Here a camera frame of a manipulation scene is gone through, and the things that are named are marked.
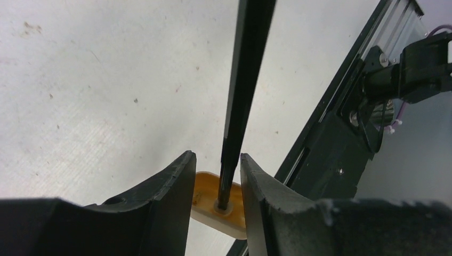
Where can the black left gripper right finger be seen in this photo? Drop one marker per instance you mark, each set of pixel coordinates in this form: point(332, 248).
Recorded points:
point(281, 222)

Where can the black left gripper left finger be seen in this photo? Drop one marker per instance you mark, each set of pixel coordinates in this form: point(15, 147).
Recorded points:
point(151, 218)

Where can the beige folding umbrella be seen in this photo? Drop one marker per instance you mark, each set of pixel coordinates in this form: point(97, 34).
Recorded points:
point(217, 200)

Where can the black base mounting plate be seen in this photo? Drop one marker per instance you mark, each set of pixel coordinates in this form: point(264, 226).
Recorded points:
point(344, 132)

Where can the aluminium rail base frame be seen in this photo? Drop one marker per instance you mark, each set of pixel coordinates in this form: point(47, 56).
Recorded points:
point(389, 27)

